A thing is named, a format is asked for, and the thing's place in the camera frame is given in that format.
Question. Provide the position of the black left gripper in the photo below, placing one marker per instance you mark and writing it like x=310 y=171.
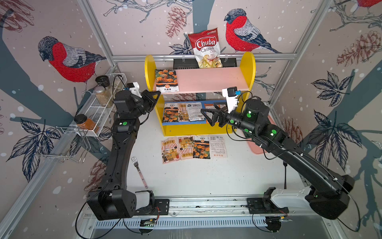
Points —
x=146 y=96

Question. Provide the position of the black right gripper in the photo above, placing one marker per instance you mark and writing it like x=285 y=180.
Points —
x=224 y=115

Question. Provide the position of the orange bordered seed bag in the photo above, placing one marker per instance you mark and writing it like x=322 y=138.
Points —
x=209 y=107

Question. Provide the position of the pink storefront seed bag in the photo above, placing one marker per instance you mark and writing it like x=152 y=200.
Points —
x=169 y=150
x=183 y=115
x=186 y=147
x=217 y=147

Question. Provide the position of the black orange marigold seed bag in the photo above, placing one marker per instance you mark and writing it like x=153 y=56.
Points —
x=201 y=147

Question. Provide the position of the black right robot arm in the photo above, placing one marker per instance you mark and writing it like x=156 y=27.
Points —
x=331 y=192

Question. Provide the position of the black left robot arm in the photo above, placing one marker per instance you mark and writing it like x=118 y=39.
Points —
x=111 y=200

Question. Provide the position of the yellow two-tier shelf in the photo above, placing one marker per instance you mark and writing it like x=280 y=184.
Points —
x=205 y=86

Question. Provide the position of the red Chuba chips bag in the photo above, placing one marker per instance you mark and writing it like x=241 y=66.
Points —
x=206 y=48

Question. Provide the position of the pale spice jar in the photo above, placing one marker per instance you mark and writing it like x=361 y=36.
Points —
x=117 y=83

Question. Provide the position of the pink tray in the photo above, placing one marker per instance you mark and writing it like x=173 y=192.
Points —
x=254 y=148

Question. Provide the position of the tan spice jar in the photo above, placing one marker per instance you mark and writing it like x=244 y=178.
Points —
x=103 y=96

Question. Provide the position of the black lid spice jar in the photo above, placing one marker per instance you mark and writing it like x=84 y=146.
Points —
x=103 y=80

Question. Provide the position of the orange spice jar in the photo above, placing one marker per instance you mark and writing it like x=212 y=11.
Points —
x=84 y=122

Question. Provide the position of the dark purple fork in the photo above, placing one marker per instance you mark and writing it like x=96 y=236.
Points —
x=285 y=174

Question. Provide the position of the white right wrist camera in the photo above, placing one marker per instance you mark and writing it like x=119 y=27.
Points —
x=231 y=94

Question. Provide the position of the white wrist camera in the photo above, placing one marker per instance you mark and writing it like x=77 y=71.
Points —
x=134 y=88
x=231 y=94

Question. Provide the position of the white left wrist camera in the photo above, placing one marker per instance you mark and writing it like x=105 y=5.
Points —
x=134 y=88

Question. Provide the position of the pink handled fork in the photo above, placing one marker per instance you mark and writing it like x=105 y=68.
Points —
x=136 y=164

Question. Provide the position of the white wire spice rack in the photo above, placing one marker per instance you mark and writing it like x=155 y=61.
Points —
x=98 y=114

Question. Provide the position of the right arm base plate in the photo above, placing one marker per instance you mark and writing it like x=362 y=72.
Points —
x=264 y=206

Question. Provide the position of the chrome wire holder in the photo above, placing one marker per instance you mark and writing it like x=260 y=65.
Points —
x=74 y=145

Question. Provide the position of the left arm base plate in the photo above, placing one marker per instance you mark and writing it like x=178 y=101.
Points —
x=159 y=207

